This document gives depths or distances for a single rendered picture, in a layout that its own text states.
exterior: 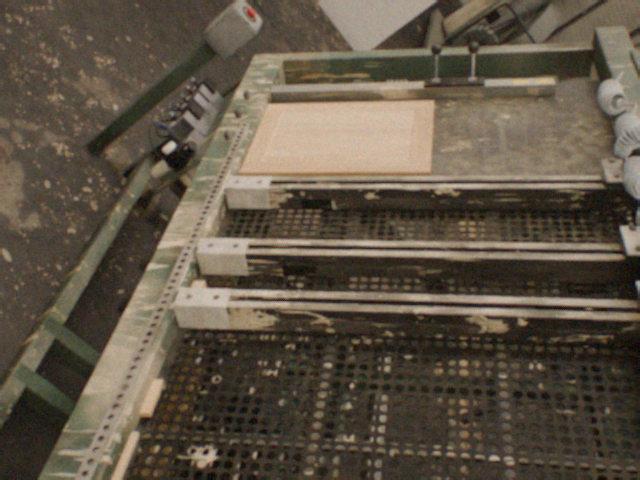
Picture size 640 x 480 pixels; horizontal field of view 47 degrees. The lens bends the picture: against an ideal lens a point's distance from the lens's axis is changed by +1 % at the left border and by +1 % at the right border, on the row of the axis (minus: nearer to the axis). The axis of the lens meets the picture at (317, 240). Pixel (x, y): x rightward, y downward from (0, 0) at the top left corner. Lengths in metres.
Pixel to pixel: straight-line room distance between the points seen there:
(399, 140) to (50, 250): 1.33
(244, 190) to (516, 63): 1.19
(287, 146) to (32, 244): 1.02
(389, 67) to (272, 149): 0.67
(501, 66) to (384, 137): 0.64
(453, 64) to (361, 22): 3.43
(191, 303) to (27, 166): 1.44
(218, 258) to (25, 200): 1.22
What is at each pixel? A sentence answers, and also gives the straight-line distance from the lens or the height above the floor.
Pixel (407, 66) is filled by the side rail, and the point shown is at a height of 1.26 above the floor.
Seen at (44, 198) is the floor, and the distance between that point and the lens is 2.96.
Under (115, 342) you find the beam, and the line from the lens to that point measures 1.70.
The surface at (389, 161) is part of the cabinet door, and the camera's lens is 2.20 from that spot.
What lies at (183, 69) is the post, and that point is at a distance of 2.92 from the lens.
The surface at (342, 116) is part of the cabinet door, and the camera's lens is 2.46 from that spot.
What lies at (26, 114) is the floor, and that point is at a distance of 3.16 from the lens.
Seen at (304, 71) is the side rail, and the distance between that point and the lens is 2.84.
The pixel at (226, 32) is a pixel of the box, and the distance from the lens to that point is 2.78.
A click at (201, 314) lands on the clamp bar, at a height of 0.96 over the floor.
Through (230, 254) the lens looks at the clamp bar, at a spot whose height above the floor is 1.00.
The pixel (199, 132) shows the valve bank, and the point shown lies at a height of 0.74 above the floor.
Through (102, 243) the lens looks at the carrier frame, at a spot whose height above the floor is 0.18.
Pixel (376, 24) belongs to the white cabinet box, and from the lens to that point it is 6.15.
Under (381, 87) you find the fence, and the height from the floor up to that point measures 1.22.
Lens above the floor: 2.06
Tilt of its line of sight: 30 degrees down
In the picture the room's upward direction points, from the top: 59 degrees clockwise
